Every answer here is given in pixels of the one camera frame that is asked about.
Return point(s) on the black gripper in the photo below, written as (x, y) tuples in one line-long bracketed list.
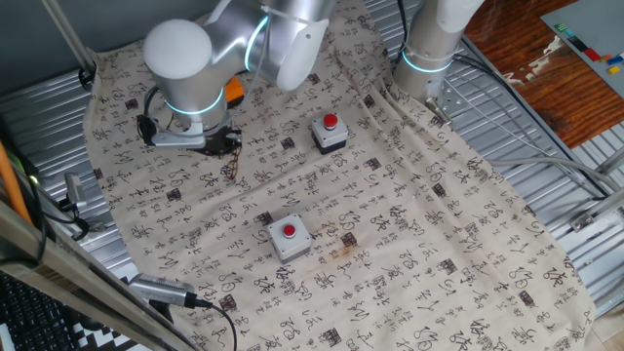
[(217, 137)]

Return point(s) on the brown thin-frame glasses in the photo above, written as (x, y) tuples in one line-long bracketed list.
[(233, 168)]

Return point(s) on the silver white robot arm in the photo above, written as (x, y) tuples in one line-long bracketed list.
[(185, 68)]

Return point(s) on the orange box red mushroom button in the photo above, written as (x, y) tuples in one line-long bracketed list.
[(235, 90)]

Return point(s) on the grey box flat red button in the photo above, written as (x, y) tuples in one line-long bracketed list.
[(281, 242)]

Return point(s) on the black pole clamp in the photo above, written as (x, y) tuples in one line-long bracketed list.
[(87, 79)]

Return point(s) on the beige calligraphy print tablecloth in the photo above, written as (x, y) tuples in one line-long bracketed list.
[(390, 219)]

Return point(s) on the grey metal pole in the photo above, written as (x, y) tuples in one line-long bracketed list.
[(68, 34)]

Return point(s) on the orange tube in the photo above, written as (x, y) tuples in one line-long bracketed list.
[(11, 180)]

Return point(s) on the black computer mouse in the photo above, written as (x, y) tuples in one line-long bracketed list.
[(90, 323)]

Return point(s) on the black white checkerboard sheet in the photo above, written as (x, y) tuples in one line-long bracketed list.
[(105, 339)]

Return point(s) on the silver base mounting plate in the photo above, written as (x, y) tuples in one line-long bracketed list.
[(453, 100)]

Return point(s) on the black keyboard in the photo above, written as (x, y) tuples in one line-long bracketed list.
[(34, 317)]

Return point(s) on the brown wooden table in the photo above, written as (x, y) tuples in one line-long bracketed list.
[(546, 83)]

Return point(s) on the black toy brick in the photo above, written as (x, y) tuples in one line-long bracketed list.
[(577, 44)]

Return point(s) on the red toy brick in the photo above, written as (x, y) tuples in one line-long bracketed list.
[(592, 54)]

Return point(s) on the grey flat board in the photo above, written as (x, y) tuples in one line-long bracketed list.
[(590, 24)]

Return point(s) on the yellow toy brick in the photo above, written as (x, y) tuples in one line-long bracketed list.
[(613, 69)]

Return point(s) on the blue toy brick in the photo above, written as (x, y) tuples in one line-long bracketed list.
[(615, 60)]

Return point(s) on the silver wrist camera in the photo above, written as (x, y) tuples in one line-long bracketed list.
[(178, 140)]

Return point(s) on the small grey camera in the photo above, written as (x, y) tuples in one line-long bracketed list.
[(74, 190)]

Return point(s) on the silver depth camera with mount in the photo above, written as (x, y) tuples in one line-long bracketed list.
[(161, 290)]

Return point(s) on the aluminium frame beam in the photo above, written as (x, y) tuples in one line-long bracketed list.
[(73, 278)]

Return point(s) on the aluminium corner bracket rail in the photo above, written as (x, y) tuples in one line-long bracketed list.
[(597, 209)]

